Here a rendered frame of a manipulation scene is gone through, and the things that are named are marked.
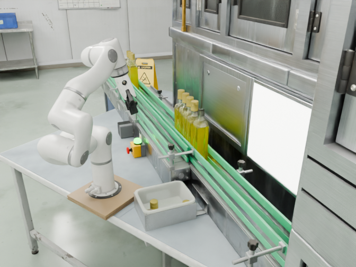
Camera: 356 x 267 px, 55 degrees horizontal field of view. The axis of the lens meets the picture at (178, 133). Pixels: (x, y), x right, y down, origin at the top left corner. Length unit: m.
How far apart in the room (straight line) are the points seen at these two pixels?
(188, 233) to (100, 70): 0.70
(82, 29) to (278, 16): 6.25
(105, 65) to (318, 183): 0.83
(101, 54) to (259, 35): 0.59
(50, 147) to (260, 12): 0.89
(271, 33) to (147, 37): 6.39
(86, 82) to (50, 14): 6.08
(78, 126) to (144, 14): 6.50
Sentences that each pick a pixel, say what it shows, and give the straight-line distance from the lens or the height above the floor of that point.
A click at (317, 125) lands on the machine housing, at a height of 1.46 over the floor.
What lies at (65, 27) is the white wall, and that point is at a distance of 7.28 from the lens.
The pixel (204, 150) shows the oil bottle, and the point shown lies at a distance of 1.55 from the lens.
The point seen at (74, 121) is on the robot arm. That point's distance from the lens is 1.13.
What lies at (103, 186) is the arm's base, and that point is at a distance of 1.57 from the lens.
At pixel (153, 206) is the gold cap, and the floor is 0.80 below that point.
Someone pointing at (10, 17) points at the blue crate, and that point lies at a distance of 6.63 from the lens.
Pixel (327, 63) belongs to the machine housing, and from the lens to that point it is 0.55.
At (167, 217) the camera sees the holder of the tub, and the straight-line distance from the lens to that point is 1.40.
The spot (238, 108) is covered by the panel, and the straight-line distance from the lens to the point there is 1.46.
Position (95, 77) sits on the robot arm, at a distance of 1.19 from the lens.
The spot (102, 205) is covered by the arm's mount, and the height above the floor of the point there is 0.77.
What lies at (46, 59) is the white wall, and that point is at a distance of 7.36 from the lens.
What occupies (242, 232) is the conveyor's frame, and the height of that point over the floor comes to 0.87.
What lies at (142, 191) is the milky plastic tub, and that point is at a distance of 1.49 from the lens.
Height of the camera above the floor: 1.67
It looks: 25 degrees down
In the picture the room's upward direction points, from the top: straight up
